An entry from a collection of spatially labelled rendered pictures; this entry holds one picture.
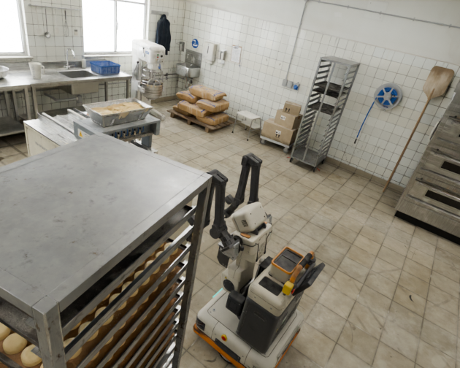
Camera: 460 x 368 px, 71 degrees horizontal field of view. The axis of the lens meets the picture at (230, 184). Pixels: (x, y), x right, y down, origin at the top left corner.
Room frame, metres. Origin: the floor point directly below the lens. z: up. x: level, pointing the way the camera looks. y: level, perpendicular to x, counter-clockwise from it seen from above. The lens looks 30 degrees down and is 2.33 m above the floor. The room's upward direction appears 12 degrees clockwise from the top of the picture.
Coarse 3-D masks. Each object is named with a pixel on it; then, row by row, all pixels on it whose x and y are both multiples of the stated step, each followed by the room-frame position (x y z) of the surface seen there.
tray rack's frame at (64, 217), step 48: (96, 144) 0.99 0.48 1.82; (0, 192) 0.63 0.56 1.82; (48, 192) 0.67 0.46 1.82; (96, 192) 0.71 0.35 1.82; (144, 192) 0.76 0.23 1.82; (192, 192) 0.81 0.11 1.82; (0, 240) 0.48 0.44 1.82; (48, 240) 0.51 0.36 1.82; (96, 240) 0.53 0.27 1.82; (144, 240) 0.60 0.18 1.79; (0, 288) 0.37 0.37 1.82; (48, 288) 0.39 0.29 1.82; (48, 336) 0.34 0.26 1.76
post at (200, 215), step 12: (204, 192) 0.92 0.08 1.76; (204, 204) 0.92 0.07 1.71; (204, 216) 0.93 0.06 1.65; (192, 240) 0.92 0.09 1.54; (192, 252) 0.92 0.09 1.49; (192, 264) 0.92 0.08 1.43; (192, 276) 0.92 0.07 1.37; (192, 288) 0.94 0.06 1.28; (180, 312) 0.92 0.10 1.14; (180, 324) 0.92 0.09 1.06; (180, 336) 0.92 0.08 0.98; (180, 348) 0.92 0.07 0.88
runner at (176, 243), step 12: (192, 228) 0.92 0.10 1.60; (180, 240) 0.85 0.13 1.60; (168, 252) 0.77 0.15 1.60; (156, 264) 0.71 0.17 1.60; (144, 276) 0.66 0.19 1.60; (132, 288) 0.61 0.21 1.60; (120, 300) 0.56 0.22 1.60; (108, 312) 0.52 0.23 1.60; (96, 324) 0.48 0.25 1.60; (84, 336) 0.45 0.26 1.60; (72, 348) 0.41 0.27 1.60
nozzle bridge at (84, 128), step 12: (84, 120) 2.62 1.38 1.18; (144, 120) 2.91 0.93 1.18; (156, 120) 2.97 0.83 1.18; (84, 132) 2.48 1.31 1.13; (96, 132) 2.43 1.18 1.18; (108, 132) 2.50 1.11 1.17; (120, 132) 2.71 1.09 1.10; (144, 132) 2.93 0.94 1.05; (156, 132) 2.98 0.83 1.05; (144, 144) 3.07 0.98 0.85
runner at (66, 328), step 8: (184, 216) 0.85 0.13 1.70; (176, 224) 0.80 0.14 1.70; (168, 232) 0.76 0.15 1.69; (160, 240) 0.72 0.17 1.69; (152, 248) 0.69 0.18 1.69; (144, 256) 0.65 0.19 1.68; (136, 264) 0.62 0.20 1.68; (128, 272) 0.59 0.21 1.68; (120, 280) 0.56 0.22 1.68; (104, 288) 0.51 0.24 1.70; (112, 288) 0.53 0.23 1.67; (96, 296) 0.49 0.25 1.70; (104, 296) 0.51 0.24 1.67; (88, 304) 0.46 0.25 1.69; (96, 304) 0.48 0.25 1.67; (80, 312) 0.44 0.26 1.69; (88, 312) 0.46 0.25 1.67; (72, 320) 0.42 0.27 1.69; (80, 320) 0.44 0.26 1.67; (64, 328) 0.40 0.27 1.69; (72, 328) 0.42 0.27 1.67; (64, 336) 0.40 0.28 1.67; (32, 352) 0.35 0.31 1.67
